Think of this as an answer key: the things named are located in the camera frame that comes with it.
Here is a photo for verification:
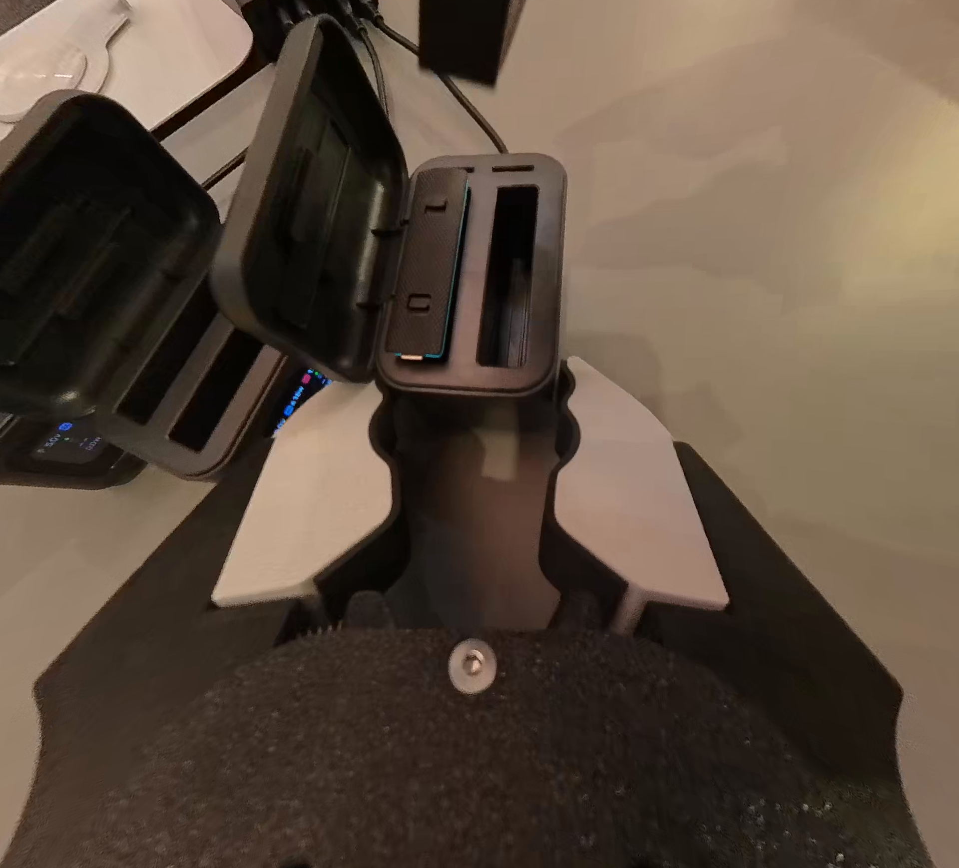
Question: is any black charging cable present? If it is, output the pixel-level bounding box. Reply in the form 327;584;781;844
360;17;513;159
348;29;397;123

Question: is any black battery blue stripe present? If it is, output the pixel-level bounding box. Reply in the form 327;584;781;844
387;167;473;363

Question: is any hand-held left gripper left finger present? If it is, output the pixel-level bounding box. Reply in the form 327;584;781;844
210;397;400;611

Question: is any white base mat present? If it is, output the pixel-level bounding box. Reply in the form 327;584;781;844
0;0;256;138

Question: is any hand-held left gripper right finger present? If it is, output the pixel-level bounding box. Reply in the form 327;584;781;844
552;356;732;611

